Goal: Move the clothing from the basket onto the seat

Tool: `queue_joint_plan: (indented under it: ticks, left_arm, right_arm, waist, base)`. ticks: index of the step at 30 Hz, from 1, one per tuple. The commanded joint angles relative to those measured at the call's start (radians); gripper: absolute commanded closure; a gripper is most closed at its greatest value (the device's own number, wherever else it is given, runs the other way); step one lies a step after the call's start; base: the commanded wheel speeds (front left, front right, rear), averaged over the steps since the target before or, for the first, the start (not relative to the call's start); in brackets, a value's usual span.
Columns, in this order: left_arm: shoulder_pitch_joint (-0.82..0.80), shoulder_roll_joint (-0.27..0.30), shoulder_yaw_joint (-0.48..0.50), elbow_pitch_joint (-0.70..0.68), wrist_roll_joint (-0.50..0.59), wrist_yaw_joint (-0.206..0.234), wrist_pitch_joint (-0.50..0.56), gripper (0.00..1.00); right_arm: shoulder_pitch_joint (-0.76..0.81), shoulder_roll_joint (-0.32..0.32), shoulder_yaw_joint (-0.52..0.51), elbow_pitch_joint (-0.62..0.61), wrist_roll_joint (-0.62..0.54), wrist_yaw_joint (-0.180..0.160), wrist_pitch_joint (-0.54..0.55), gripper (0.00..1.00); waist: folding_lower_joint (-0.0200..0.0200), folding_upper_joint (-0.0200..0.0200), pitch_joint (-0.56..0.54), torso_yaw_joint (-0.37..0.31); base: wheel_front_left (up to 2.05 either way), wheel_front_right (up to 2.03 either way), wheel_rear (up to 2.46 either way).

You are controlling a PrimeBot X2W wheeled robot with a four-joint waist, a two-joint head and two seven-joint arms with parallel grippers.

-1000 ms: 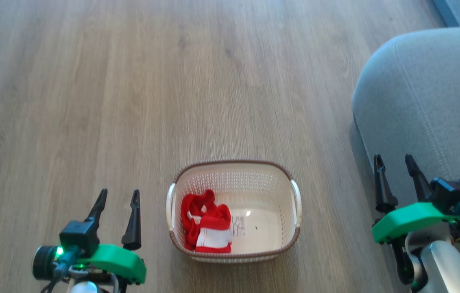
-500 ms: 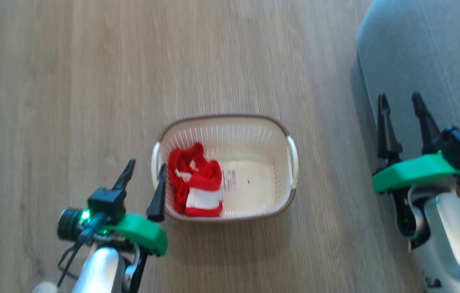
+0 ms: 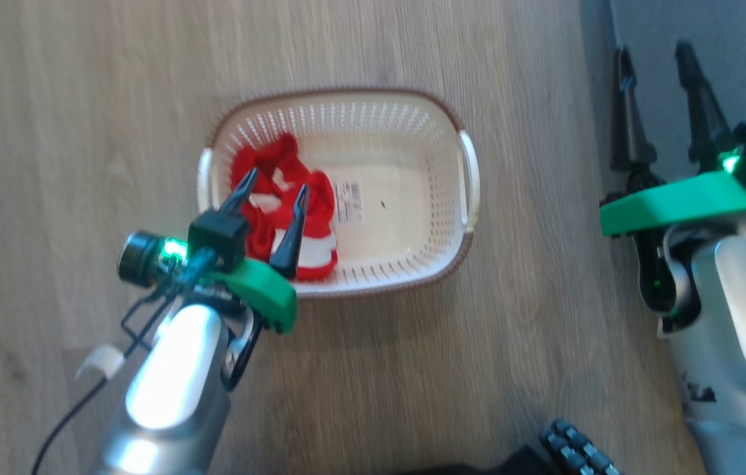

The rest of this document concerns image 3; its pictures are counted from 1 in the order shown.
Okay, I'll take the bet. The red and white cloth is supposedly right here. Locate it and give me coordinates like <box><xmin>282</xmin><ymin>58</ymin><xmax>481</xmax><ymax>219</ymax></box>
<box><xmin>230</xmin><ymin>132</ymin><xmax>339</xmax><ymax>282</ymax></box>

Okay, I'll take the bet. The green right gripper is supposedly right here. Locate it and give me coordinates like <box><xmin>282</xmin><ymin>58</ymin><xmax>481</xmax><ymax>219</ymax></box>
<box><xmin>600</xmin><ymin>40</ymin><xmax>746</xmax><ymax>238</ymax></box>

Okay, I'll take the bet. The white barcode sticker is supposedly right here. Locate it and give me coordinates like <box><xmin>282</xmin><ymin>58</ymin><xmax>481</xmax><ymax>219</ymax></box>
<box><xmin>332</xmin><ymin>180</ymin><xmax>365</xmax><ymax>226</ymax></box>

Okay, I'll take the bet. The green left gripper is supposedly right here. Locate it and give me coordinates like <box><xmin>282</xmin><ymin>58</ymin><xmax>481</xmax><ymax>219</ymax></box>
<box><xmin>213</xmin><ymin>167</ymin><xmax>310</xmax><ymax>334</ymax></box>

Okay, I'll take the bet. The white perforated laundry basket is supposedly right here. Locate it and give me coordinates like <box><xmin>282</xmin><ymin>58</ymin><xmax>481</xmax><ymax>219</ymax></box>
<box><xmin>197</xmin><ymin>87</ymin><xmax>481</xmax><ymax>301</ymax></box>

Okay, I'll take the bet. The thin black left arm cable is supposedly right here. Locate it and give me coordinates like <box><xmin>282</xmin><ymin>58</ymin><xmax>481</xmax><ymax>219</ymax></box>
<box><xmin>31</xmin><ymin>284</ymin><xmax>179</xmax><ymax>475</ymax></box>

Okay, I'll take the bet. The white tape tag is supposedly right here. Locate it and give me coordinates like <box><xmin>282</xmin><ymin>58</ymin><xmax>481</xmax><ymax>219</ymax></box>
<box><xmin>76</xmin><ymin>344</ymin><xmax>127</xmax><ymax>381</ymax></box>

